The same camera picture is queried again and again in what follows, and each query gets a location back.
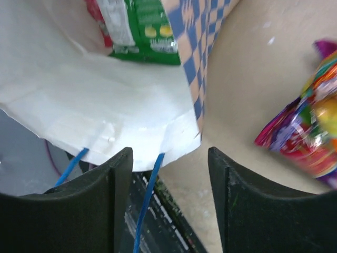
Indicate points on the purple Fox's candy bag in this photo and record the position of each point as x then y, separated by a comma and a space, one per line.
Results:
305, 130

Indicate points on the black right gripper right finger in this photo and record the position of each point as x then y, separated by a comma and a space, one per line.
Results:
256, 214

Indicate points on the red small snack packet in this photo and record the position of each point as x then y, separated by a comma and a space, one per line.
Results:
95, 12

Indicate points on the blue checkered paper bag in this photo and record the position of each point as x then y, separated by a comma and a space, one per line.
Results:
77, 99

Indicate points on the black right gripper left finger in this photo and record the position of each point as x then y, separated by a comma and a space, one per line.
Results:
85, 214

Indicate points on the green snack pack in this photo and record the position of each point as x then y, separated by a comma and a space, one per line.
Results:
140, 31

